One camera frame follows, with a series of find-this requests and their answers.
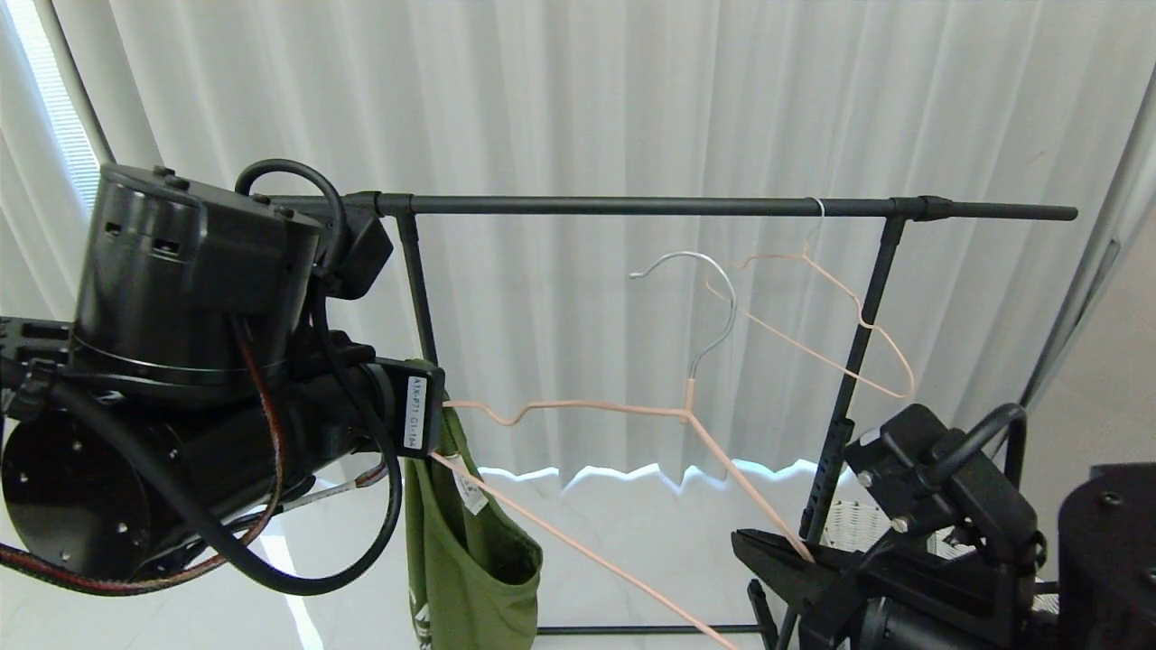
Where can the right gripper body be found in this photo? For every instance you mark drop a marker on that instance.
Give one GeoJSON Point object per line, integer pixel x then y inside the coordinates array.
{"type": "Point", "coordinates": [939, 623]}

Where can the pink clothes hanger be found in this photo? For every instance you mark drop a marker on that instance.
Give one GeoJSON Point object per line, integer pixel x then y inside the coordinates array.
{"type": "Point", "coordinates": [865, 320]}
{"type": "Point", "coordinates": [690, 393]}

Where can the green t-shirt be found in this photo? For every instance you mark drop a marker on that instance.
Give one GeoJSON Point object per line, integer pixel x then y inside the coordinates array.
{"type": "Point", "coordinates": [461, 587]}

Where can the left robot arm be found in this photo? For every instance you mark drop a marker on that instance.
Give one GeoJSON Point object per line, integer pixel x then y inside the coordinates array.
{"type": "Point", "coordinates": [181, 271]}

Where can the white laundry basket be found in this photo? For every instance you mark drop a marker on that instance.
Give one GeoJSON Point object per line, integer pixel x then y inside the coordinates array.
{"type": "Point", "coordinates": [853, 528]}

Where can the black clothes rack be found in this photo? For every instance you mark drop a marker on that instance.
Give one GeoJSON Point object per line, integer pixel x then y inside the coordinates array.
{"type": "Point", "coordinates": [632, 206]}

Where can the white curtain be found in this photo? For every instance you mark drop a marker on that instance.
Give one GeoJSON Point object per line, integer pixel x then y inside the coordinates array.
{"type": "Point", "coordinates": [27, 226]}
{"type": "Point", "coordinates": [587, 90]}

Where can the window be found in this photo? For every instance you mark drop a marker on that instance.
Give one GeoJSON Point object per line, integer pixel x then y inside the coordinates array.
{"type": "Point", "coordinates": [65, 117]}

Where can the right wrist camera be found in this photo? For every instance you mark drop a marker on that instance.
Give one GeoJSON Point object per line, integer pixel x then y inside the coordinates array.
{"type": "Point", "coordinates": [903, 451]}

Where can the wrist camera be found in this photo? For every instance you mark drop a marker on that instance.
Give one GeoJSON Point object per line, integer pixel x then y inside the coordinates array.
{"type": "Point", "coordinates": [413, 411]}
{"type": "Point", "coordinates": [903, 451]}

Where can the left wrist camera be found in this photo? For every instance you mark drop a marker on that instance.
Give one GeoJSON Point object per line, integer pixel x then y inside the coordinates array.
{"type": "Point", "coordinates": [413, 411]}

